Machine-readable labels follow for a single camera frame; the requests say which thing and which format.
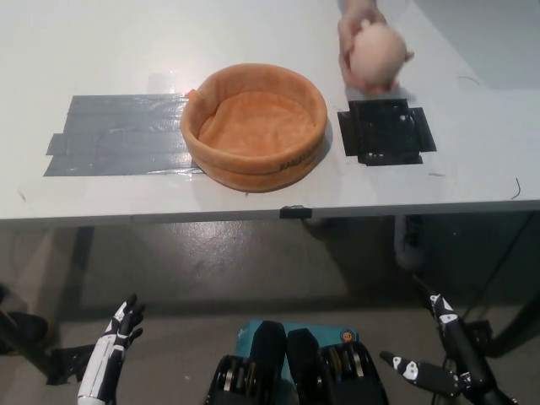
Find person's bare hand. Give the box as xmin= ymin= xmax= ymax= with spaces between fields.
xmin=337 ymin=0 xmax=413 ymax=95

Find thin black cable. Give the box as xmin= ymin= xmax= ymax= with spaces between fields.
xmin=462 ymin=213 xmax=537 ymax=405

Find cream plush dumpling toy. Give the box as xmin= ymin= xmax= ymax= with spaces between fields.
xmin=349 ymin=20 xmax=415 ymax=90

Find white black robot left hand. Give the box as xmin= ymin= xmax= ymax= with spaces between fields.
xmin=77 ymin=294 xmax=147 ymax=405

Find grey duct tape patch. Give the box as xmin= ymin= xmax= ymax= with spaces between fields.
xmin=41 ymin=93 xmax=203 ymax=177

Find grey table leg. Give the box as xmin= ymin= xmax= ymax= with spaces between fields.
xmin=50 ymin=226 xmax=95 ymax=334

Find black floor tape patch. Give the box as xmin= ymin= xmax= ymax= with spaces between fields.
xmin=45 ymin=343 xmax=98 ymax=386
xmin=463 ymin=320 xmax=495 ymax=352

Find small black edge tape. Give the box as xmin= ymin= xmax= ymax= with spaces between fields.
xmin=278 ymin=204 xmax=314 ymax=220

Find black table leg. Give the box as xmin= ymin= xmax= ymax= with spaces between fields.
xmin=493 ymin=290 xmax=540 ymax=351

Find black teal robot body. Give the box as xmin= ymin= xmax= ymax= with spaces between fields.
xmin=205 ymin=319 xmax=389 ymax=405

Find orange plush round basket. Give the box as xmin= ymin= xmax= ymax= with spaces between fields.
xmin=180 ymin=62 xmax=329 ymax=194

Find black stand base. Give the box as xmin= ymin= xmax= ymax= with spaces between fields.
xmin=0 ymin=310 xmax=50 ymax=354

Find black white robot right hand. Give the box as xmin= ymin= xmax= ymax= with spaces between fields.
xmin=379 ymin=273 xmax=524 ymax=405

